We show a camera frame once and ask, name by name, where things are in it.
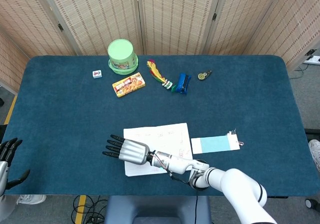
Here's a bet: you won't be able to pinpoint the blue and white tasselled bookmark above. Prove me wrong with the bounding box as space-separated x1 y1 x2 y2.
190 129 245 155

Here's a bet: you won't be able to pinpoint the white paper booklet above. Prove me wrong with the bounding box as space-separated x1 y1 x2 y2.
123 122 194 177

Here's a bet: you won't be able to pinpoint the black caster wheel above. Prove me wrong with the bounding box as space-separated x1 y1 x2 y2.
304 198 320 209

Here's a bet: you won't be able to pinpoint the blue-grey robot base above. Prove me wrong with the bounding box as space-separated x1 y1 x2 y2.
103 195 212 224

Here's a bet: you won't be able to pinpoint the black floor cables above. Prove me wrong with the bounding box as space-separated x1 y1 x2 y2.
72 195 108 224

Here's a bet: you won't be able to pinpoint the blue table cloth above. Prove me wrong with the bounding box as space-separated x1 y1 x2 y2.
0 55 317 197

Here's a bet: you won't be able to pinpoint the white sneaker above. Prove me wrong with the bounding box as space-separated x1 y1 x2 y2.
307 139 320 172
16 194 47 205

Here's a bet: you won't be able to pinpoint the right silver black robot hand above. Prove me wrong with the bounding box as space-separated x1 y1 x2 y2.
102 134 152 165

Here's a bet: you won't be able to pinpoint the woven bamboo folding screen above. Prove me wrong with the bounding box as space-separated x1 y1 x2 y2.
0 0 320 92

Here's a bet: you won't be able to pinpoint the yellow curry box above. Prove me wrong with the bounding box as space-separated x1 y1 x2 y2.
112 72 147 98

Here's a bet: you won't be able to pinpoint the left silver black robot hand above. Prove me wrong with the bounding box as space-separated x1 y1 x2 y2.
0 137 31 197

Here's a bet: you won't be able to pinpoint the colourful feather shuttlecock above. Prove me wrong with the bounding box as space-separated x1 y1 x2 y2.
146 59 177 93

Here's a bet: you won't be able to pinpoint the black correction tape dispenser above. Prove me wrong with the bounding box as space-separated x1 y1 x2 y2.
197 70 213 81

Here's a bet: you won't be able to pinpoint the white power strip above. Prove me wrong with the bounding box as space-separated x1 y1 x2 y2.
302 55 320 65

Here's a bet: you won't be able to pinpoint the green plastic toy bucket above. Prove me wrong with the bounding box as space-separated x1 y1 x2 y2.
107 39 139 75

